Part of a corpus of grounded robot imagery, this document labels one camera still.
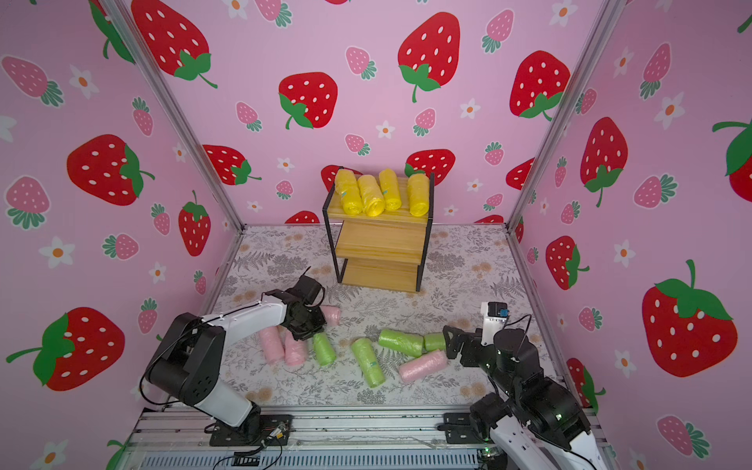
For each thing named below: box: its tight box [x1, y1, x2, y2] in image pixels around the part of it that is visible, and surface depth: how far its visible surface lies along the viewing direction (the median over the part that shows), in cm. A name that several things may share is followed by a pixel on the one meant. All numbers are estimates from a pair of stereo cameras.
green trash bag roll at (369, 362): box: [351, 337, 386, 389], surface depth 84 cm
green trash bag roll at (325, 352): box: [312, 331, 337, 367], surface depth 86 cm
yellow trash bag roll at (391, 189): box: [378, 168, 403, 212], surface depth 80 cm
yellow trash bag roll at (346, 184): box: [333, 169, 365, 216], surface depth 78 cm
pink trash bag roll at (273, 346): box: [259, 326, 285, 365], surface depth 87 cm
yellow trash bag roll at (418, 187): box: [407, 173, 430, 218], surface depth 79 cm
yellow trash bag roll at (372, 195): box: [357, 174, 385, 217], surface depth 77 cm
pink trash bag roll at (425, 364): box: [399, 349, 449, 382], surface depth 83 cm
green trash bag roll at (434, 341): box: [423, 332, 447, 352], surface depth 86 cm
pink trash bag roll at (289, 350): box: [276, 325, 309, 367], surface depth 86 cm
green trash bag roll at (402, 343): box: [377, 329, 424, 358], surface depth 87 cm
